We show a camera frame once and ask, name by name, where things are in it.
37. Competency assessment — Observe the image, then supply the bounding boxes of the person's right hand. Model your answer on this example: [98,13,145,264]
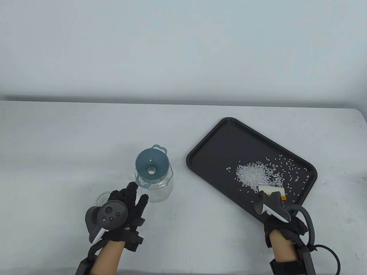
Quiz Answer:
[263,213,309,248]

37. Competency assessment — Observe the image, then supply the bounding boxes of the person's left hand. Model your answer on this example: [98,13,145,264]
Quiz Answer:
[103,181,149,242]

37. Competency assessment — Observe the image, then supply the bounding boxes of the clear glass jar lid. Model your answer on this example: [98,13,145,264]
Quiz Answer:
[96,191,115,207]

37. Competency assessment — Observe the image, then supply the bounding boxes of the clear glass jar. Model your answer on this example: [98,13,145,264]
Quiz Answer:
[134,160,174,203]

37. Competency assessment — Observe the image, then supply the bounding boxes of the orange brush white bristles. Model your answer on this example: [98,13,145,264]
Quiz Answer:
[258,185,286,201]

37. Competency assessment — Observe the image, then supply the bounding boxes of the blue plastic funnel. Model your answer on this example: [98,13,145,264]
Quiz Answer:
[135,144,170,189]

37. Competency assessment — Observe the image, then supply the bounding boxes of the pile of white rice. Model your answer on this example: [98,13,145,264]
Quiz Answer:
[226,155,310,195]

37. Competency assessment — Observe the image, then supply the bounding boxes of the black food tray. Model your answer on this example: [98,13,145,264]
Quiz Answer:
[186,117,318,227]

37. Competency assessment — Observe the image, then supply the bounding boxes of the person's left forearm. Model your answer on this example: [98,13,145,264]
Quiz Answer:
[92,241,125,275]

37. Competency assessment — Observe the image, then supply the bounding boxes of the person's right forearm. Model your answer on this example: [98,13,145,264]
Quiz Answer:
[270,231,297,262]

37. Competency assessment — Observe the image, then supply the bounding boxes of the dark grey left controller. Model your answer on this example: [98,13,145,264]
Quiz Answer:
[85,200,128,244]

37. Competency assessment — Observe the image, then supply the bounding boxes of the dark grey controller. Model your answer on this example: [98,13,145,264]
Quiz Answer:
[256,191,316,244]
[85,200,128,244]

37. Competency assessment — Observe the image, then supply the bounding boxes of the dark grey right controller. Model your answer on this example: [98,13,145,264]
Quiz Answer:
[256,191,316,244]

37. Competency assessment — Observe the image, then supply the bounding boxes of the black right wrist strap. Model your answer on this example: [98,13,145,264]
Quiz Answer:
[270,258,304,275]

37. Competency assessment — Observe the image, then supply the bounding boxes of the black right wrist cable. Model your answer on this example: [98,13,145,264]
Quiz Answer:
[310,243,341,275]

